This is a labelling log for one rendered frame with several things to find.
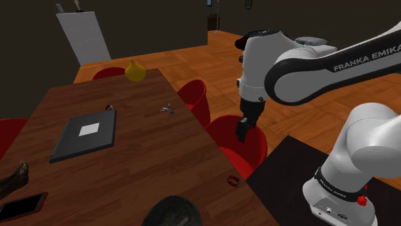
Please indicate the dark brown figure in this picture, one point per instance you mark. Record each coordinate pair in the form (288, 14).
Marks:
(14, 181)

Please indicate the dark green wall picture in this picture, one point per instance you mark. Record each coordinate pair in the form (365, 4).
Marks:
(248, 3)

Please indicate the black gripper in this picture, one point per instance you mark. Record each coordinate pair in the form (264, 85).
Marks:
(252, 109)

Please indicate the yellow gourd vase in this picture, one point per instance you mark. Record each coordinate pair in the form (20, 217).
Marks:
(135, 72)

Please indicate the brown wooden table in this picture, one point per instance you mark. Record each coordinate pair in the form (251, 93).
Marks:
(150, 156)

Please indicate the red chair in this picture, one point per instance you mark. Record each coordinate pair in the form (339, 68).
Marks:
(9, 134)
(195, 98)
(108, 73)
(228, 137)

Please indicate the pale grey sofa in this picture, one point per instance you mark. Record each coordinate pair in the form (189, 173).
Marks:
(313, 42)

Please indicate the dark robot stand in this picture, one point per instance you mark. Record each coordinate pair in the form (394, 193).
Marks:
(288, 175)

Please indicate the small blue white toy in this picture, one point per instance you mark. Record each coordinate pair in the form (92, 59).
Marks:
(168, 109)

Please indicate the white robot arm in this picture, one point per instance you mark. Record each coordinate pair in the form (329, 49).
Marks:
(300, 78)

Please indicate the red wristband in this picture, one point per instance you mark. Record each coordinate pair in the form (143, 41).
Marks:
(234, 181)

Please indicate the dark grey book white label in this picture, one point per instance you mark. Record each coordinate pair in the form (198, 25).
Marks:
(89, 140)

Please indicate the small black wristwatch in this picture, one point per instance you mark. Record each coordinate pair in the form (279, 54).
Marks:
(109, 107)

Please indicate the dark grey domed object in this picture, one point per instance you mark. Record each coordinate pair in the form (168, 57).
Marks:
(172, 212)

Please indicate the red phone black screen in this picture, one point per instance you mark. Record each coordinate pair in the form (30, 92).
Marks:
(22, 206)

